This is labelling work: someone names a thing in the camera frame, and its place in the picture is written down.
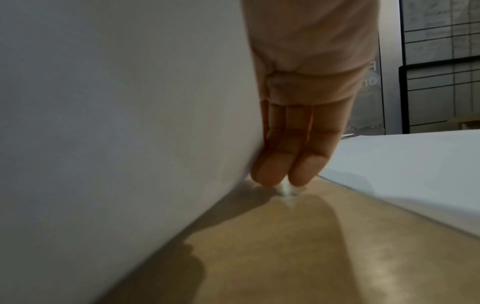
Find person's right hand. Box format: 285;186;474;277
250;98;356;188

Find large white paper sheet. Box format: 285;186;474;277
0;0;268;304

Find pink long sleeve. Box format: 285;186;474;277
241;0;380;106

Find glass door with lettering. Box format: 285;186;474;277
343;0;405;138

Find black wire rack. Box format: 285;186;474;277
398;0;480;135

